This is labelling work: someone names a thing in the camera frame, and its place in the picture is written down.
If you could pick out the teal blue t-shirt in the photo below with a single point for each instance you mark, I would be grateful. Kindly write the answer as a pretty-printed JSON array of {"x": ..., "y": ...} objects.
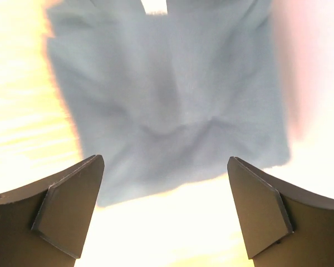
[{"x": 168, "y": 99}]

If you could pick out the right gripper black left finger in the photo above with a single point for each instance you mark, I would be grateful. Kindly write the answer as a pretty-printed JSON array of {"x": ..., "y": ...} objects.
[{"x": 45, "y": 223}]

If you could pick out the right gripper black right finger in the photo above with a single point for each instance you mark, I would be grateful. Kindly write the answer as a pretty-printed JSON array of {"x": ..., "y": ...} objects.
[{"x": 282, "y": 224}]

